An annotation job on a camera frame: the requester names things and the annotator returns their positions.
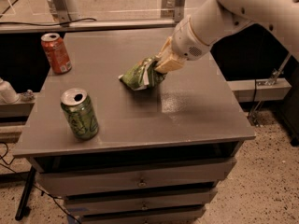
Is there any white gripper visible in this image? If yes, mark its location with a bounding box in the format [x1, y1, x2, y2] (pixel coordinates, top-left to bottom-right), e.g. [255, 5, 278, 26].
[154, 15, 210, 74]

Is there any green jalapeno chip bag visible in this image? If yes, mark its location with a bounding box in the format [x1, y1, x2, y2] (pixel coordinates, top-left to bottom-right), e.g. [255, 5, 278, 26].
[119, 57, 166, 91]

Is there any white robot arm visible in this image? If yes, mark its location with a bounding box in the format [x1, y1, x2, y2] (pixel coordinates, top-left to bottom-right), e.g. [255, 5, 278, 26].
[155, 0, 299, 74]

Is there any green soda can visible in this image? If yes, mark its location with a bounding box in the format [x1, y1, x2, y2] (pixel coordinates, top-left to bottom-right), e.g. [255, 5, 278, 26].
[61, 88, 99, 140]

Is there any orange soda can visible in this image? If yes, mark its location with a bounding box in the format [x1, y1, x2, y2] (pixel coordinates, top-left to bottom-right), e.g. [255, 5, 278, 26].
[41, 33, 72, 75]

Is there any grey drawer cabinet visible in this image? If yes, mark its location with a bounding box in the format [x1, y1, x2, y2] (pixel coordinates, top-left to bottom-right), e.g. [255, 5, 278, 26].
[12, 26, 257, 224]

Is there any top grey drawer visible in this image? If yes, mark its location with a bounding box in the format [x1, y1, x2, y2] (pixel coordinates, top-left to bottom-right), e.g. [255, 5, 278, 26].
[36, 158, 236, 196]

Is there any grey drawer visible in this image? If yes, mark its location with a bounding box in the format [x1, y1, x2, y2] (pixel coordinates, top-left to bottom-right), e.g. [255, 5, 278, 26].
[64, 185, 217, 216]
[82, 205, 206, 224]
[36, 158, 236, 196]

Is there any small metal fitting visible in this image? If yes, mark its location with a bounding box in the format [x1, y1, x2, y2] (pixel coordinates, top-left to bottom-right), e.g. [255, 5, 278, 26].
[21, 90, 35, 102]

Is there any middle grey drawer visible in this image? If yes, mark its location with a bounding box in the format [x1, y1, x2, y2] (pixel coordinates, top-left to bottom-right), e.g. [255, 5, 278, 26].
[64, 185, 217, 216]

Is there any bottom grey drawer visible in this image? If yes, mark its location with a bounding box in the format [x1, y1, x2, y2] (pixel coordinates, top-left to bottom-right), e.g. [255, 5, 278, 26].
[82, 205, 206, 224]

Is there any white plastic bottle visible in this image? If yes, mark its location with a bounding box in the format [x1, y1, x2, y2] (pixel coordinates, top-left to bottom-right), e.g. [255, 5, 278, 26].
[0, 78, 19, 104]

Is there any black metal leg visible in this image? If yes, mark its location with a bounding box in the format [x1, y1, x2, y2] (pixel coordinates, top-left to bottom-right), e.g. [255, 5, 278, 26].
[15, 167, 36, 221]

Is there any right metal frame post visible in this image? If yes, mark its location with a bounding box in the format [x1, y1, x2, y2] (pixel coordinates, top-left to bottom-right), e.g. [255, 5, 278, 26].
[174, 0, 185, 22]

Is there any metal frame post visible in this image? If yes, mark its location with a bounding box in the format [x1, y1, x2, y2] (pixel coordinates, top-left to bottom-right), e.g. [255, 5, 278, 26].
[52, 0, 70, 23]
[174, 0, 185, 22]

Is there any black cable on rail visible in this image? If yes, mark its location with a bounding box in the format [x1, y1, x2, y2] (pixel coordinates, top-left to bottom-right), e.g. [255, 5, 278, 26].
[0, 17, 98, 27]

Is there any left metal frame post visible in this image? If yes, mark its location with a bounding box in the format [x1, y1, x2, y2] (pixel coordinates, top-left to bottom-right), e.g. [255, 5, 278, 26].
[52, 0, 70, 23]

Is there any grey horizontal rail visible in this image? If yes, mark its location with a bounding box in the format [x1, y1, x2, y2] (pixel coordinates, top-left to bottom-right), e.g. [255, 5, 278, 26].
[0, 18, 177, 34]

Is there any black cable on floor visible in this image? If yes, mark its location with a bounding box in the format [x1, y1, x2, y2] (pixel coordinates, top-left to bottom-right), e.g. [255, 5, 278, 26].
[0, 141, 82, 224]

